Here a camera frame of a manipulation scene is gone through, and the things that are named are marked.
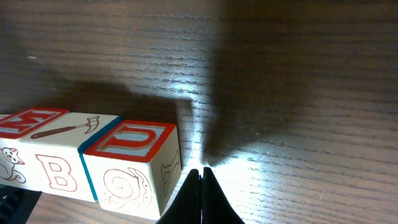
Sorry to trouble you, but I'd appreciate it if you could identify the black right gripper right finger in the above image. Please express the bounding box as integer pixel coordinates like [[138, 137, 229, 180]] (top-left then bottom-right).
[[201, 167, 244, 224]]

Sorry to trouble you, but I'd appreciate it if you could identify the wooden block letter B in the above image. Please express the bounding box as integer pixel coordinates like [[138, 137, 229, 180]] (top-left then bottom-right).
[[15, 113, 121, 202]]

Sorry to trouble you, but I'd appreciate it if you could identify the wooden block red cat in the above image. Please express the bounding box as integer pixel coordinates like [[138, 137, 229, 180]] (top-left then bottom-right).
[[1, 108, 69, 190]]

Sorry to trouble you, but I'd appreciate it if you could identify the wooden block blue snail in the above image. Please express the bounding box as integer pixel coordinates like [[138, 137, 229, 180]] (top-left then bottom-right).
[[83, 120, 182, 220]]

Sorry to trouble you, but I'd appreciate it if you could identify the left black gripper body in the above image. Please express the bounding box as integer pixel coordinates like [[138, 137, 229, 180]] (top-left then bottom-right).
[[0, 185, 42, 224]]

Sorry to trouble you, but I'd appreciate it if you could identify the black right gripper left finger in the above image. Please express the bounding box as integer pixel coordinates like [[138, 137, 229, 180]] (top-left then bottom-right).
[[156, 169, 201, 224]]

